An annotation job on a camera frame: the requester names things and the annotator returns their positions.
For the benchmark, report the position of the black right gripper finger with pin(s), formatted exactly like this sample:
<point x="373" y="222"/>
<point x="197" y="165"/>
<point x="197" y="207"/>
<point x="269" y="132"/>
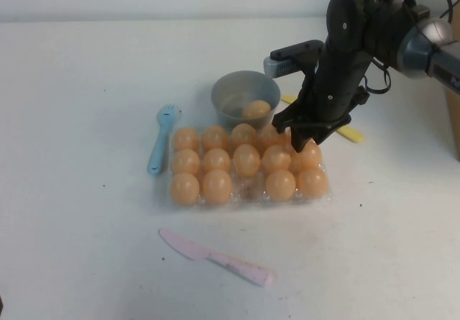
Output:
<point x="301" y="139"/>
<point x="324" y="135"/>

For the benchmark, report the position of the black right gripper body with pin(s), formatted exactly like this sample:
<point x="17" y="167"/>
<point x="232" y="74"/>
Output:
<point x="334" y="90"/>

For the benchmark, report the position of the clear plastic egg tray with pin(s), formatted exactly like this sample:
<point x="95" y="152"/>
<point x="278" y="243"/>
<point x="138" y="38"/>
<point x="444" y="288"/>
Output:
<point x="249" y="190"/>

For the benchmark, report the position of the brown cardboard box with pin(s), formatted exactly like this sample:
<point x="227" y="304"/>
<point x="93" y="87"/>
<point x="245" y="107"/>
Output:
<point x="453" y="126"/>

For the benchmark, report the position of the yellow plastic knife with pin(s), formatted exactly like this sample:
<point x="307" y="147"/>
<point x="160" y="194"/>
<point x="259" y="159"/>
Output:
<point x="354" y="135"/>

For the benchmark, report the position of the grey plastic bowl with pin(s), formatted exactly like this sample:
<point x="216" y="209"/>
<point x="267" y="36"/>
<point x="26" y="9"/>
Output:
<point x="230" y="90"/>

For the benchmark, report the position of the blue plastic fork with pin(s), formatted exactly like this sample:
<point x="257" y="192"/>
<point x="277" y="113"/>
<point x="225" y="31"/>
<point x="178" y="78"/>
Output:
<point x="159" y="151"/>

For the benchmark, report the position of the pink plastic knife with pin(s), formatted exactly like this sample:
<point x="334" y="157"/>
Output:
<point x="215" y="256"/>

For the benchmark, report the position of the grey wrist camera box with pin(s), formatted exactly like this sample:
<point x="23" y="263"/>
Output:
<point x="280" y="64"/>

